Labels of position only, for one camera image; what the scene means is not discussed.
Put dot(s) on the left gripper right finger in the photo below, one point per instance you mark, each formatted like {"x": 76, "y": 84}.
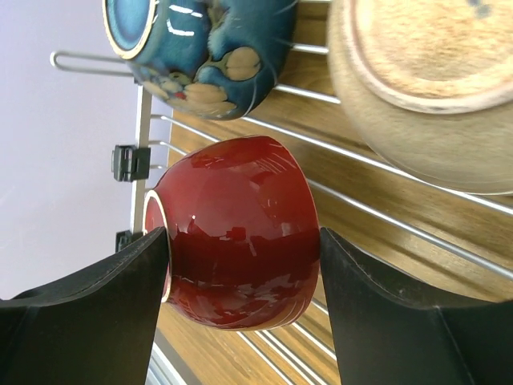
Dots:
{"x": 390, "y": 328}

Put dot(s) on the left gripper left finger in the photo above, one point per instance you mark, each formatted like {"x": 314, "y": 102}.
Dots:
{"x": 95, "y": 326}

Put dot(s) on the red glossy bowl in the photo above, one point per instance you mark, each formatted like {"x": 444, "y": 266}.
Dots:
{"x": 243, "y": 235}

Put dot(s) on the plain beige bowl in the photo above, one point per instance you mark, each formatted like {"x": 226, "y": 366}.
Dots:
{"x": 428, "y": 86}

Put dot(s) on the dark blue floral bowl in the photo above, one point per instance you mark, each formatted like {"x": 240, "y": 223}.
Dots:
{"x": 214, "y": 59}

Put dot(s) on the metal wire dish rack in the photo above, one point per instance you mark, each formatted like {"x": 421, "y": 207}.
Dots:
{"x": 455, "y": 241}

